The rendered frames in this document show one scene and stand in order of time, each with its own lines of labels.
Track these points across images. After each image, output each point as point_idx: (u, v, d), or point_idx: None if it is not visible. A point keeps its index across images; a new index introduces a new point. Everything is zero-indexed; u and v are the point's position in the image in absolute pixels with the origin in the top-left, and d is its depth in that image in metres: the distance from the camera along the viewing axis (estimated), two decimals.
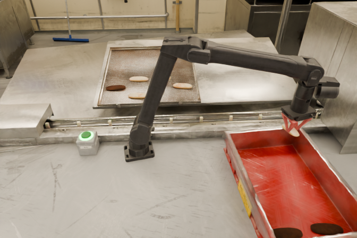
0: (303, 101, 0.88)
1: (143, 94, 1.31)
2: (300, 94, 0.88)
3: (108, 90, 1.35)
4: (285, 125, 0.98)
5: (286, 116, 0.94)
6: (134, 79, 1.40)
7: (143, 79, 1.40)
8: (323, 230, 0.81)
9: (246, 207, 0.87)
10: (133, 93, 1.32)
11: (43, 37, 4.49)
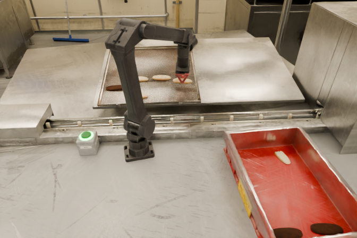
0: (188, 57, 1.24)
1: (143, 94, 1.31)
2: (185, 54, 1.22)
3: (108, 90, 1.35)
4: (179, 79, 1.32)
5: (180, 74, 1.27)
6: None
7: (143, 79, 1.40)
8: (323, 230, 0.81)
9: (246, 207, 0.87)
10: None
11: (43, 37, 4.49)
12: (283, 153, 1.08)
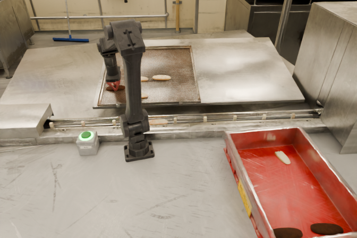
0: (116, 65, 1.25)
1: (143, 94, 1.31)
2: (115, 61, 1.23)
3: (108, 90, 1.35)
4: (112, 87, 1.32)
5: (111, 82, 1.28)
6: None
7: (143, 79, 1.40)
8: (323, 230, 0.81)
9: (246, 207, 0.87)
10: None
11: (43, 37, 4.49)
12: (283, 153, 1.08)
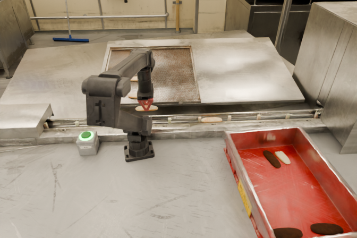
0: (150, 81, 1.08)
1: None
2: (147, 76, 1.07)
3: (263, 153, 1.09)
4: (143, 107, 1.15)
5: (143, 100, 1.11)
6: (134, 79, 1.40)
7: None
8: (323, 230, 0.81)
9: (246, 207, 0.87)
10: (133, 93, 1.32)
11: (43, 37, 4.49)
12: (283, 153, 1.08)
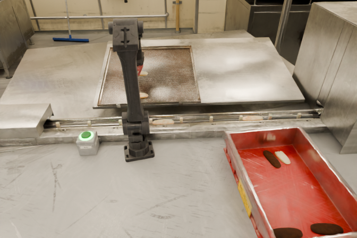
0: (139, 50, 1.28)
1: (143, 94, 1.31)
2: (139, 45, 1.26)
3: (263, 153, 1.09)
4: None
5: None
6: None
7: (142, 74, 1.38)
8: (323, 230, 0.81)
9: (246, 207, 0.87)
10: None
11: (43, 37, 4.49)
12: (283, 153, 1.08)
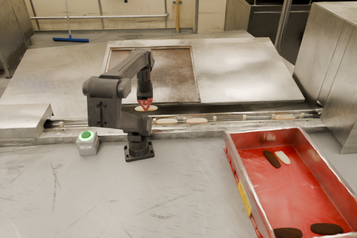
0: (149, 80, 1.08)
1: (152, 107, 1.18)
2: (147, 76, 1.06)
3: (263, 153, 1.09)
4: (143, 107, 1.15)
5: (143, 99, 1.10)
6: (161, 122, 1.21)
7: (172, 121, 1.22)
8: (323, 230, 0.81)
9: (246, 207, 0.87)
10: (141, 105, 1.19)
11: (43, 37, 4.49)
12: (283, 153, 1.08)
